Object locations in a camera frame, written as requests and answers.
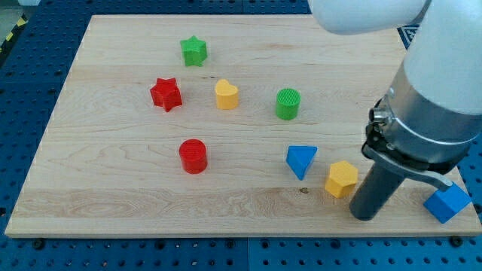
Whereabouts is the blue triangle block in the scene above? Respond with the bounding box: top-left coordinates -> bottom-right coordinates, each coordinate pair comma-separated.
285,145 -> 318,181

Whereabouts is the light wooden board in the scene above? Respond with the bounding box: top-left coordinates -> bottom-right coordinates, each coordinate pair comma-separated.
5,15 -> 481,238

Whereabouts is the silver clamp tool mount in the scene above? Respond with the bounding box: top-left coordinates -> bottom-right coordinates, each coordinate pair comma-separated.
362,66 -> 481,191

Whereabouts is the red star block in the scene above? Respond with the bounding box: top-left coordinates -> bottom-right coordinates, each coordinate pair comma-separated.
150,78 -> 182,112

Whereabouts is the green cylinder block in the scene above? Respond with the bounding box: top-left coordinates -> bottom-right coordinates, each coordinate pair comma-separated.
276,88 -> 301,120

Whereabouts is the red cylinder block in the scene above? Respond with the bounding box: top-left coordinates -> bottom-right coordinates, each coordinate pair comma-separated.
178,139 -> 208,174

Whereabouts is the yellow heart block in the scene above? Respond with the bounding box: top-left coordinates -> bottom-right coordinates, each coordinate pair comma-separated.
215,79 -> 239,110

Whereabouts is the yellow hexagon block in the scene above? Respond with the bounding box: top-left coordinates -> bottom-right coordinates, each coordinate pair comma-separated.
325,160 -> 358,199

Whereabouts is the green star block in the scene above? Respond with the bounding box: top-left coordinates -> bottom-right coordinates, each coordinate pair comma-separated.
180,35 -> 207,66

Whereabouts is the blue cube block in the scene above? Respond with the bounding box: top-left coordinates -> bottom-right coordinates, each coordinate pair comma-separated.
423,183 -> 471,224

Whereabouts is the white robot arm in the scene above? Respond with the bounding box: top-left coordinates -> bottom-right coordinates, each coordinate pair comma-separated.
309,0 -> 481,222

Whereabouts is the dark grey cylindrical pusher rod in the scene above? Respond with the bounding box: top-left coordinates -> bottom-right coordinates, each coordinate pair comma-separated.
349,163 -> 405,221

